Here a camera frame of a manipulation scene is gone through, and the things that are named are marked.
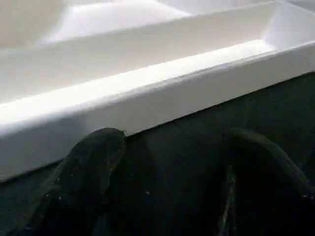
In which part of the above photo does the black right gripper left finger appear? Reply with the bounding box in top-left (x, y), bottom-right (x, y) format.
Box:
top-left (14, 127), bottom-right (126, 236)

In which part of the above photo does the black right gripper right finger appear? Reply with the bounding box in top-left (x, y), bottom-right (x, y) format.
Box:
top-left (221, 128), bottom-right (315, 236)

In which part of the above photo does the white plastic table top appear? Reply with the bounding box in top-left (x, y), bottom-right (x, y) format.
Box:
top-left (0, 0), bottom-right (315, 184)

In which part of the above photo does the black work mat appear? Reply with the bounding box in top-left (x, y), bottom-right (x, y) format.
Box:
top-left (0, 72), bottom-right (315, 236)

